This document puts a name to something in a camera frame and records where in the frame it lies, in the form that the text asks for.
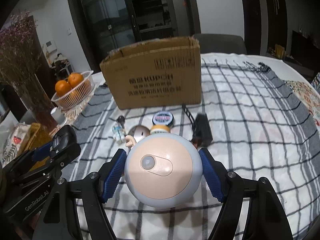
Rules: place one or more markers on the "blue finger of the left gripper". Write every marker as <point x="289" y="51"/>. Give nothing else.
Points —
<point x="42" y="152"/>

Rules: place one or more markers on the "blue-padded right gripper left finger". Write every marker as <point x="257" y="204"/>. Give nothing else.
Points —
<point x="59" y="216"/>

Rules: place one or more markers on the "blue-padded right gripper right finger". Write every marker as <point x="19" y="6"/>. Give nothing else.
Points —
<point x="266" y="218"/>

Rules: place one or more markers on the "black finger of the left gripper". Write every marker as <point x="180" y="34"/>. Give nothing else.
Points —
<point x="63" y="167"/>

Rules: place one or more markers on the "small astronaut figure keychain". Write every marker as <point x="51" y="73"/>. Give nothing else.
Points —
<point x="119" y="130"/>

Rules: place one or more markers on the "silver oval metal case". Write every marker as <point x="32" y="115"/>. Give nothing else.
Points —
<point x="139" y="132"/>

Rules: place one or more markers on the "black rectangular device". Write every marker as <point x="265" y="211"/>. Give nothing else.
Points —
<point x="202" y="134"/>

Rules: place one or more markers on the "round white pink night light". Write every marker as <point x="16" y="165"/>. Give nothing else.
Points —
<point x="162" y="170"/>

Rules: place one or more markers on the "round green white balm tin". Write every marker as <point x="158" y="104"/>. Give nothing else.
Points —
<point x="165" y="118"/>

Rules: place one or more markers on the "black round remote keyfob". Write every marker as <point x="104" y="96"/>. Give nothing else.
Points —
<point x="64" y="142"/>

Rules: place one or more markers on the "white jar yellow lid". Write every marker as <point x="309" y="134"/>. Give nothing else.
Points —
<point x="159" y="129"/>

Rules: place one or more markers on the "wicker tissue box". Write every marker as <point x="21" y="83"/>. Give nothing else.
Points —
<point x="38" y="137"/>

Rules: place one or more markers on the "small white cylinder speaker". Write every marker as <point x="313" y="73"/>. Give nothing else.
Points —
<point x="58" y="116"/>

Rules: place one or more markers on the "glass vase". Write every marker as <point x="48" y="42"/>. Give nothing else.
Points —
<point x="37" y="102"/>

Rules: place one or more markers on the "white fruit basket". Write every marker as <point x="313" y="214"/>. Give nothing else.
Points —
<point x="77" y="94"/>

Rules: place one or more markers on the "orange fruit front left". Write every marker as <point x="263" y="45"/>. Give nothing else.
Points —
<point x="62" y="87"/>

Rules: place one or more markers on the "orange fruit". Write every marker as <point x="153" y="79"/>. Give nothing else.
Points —
<point x="62" y="87"/>
<point x="75" y="79"/>

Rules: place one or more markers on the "orange fruit right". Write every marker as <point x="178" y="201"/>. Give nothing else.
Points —
<point x="75" y="79"/>

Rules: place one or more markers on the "dried purple flowers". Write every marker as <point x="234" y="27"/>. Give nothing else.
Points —
<point x="19" y="56"/>

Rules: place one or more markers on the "checkered grey white cloth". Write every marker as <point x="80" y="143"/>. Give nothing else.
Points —
<point x="260" y="129"/>

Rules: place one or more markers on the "patterned floral table mat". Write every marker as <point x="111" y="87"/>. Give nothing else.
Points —
<point x="307" y="96"/>

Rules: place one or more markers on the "brown cardboard box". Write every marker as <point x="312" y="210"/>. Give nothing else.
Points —
<point x="161" y="72"/>

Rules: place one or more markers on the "grey chair right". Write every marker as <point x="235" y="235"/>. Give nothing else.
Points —
<point x="221" y="43"/>

